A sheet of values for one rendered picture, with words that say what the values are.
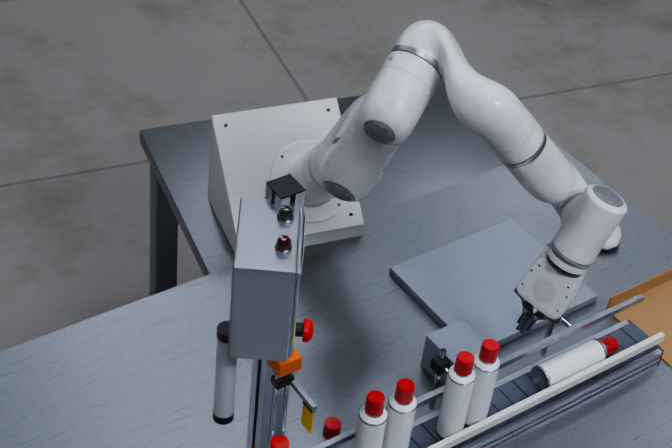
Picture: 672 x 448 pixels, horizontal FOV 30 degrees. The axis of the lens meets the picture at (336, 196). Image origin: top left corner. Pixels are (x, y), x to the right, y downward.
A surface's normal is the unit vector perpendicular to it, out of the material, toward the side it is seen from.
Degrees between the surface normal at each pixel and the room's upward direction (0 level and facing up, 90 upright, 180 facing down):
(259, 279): 90
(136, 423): 0
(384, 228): 0
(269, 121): 42
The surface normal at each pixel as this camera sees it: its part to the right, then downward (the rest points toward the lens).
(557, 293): -0.48, 0.28
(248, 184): 0.32, -0.17
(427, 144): 0.09, -0.78
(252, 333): -0.01, 0.62
